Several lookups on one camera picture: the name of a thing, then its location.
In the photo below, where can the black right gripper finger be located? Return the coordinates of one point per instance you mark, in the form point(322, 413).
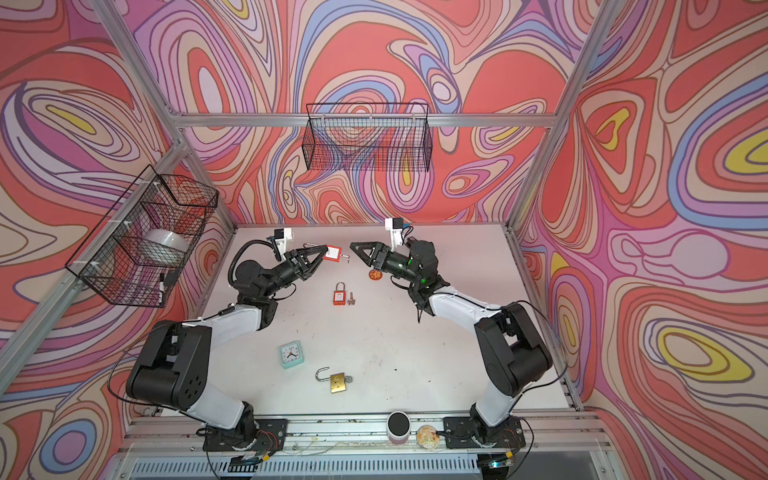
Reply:
point(367, 257)
point(364, 246)

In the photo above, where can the red padlock with long shackle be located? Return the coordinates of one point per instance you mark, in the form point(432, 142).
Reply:
point(335, 254)

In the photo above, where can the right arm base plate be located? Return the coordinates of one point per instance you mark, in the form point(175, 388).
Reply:
point(465, 432)

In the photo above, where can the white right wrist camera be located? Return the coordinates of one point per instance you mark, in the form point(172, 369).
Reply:
point(395, 227)

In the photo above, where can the black marker in basket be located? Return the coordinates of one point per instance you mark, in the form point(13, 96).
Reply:
point(161, 289)

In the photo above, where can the red small padlock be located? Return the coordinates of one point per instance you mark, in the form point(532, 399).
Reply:
point(339, 294)

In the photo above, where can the pink cylinder black top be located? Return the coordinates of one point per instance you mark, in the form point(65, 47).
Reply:
point(398, 427)

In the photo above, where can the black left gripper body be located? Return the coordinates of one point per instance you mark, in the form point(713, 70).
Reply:
point(288, 272)

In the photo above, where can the round beige patterned ball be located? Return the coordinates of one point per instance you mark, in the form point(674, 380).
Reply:
point(427, 437)

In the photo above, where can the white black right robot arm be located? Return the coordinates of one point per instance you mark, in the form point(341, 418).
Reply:
point(512, 349)

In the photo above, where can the brass padlock open shackle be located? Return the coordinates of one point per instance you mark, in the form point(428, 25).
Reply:
point(338, 382)

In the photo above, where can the black wire basket back wall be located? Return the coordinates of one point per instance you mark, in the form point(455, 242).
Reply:
point(368, 136)

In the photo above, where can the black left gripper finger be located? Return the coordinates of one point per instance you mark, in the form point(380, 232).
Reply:
point(311, 265)
point(310, 250)

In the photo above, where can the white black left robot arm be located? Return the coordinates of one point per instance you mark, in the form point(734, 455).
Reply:
point(172, 368)

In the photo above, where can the black wire basket wall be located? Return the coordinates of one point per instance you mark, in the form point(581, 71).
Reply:
point(368, 136)
point(157, 223)

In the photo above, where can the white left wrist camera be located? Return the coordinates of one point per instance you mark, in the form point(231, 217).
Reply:
point(280, 239)

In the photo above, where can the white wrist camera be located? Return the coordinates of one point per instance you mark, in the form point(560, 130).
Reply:
point(395, 227)
point(280, 239)

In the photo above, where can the mint green alarm clock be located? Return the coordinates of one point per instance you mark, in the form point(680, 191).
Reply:
point(291, 354)

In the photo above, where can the black wire basket left wall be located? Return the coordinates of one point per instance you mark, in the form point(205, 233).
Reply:
point(157, 223)

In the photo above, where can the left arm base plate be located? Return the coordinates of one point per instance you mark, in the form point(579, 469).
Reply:
point(260, 435)

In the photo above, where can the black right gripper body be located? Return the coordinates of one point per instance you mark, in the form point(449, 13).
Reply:
point(389, 262)

